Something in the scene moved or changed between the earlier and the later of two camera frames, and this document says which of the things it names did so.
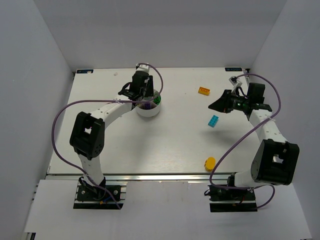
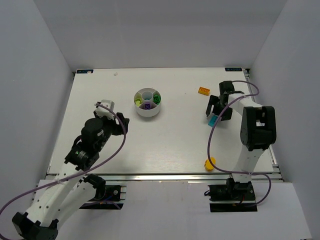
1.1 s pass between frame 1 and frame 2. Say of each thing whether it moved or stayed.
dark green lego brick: stayed
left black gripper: moved
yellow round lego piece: stayed
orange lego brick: stayed
